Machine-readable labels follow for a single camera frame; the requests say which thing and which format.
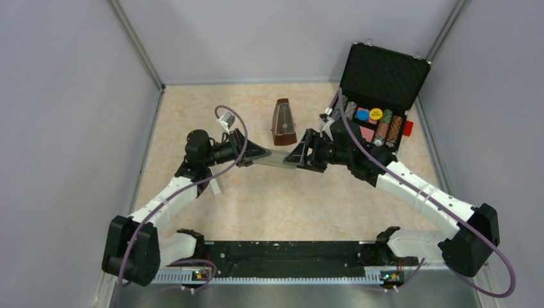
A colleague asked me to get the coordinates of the brown wooden metronome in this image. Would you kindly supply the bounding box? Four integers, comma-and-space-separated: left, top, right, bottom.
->
271, 98, 297, 146

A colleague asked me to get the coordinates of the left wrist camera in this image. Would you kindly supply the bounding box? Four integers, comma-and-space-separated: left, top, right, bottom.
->
217, 112, 236, 133

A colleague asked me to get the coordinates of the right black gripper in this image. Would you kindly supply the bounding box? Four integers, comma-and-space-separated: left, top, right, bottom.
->
285, 128, 352, 173

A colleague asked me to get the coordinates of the pink card deck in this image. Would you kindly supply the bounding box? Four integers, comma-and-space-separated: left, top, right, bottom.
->
359, 126, 375, 143

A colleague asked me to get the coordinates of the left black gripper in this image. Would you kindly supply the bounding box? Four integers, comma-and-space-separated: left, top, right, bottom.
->
203, 128, 271, 167

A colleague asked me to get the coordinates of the blue chip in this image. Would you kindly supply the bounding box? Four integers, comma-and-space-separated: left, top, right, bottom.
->
355, 108, 370, 121

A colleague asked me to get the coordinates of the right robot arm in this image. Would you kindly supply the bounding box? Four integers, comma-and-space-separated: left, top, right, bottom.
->
284, 121, 500, 277

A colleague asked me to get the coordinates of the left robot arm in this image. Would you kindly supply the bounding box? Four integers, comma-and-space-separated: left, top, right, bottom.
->
101, 129, 271, 286

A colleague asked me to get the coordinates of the black poker chip case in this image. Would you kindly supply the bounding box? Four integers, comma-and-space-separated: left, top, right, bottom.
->
329, 42, 432, 154

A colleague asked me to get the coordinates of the yellow big blind chip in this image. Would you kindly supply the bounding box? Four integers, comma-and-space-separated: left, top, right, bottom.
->
369, 108, 383, 121

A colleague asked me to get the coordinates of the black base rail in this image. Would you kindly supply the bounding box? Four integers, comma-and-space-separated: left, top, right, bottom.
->
167, 240, 420, 280

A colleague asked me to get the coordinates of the red block behind case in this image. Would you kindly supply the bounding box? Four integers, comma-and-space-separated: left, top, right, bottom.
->
403, 121, 414, 137

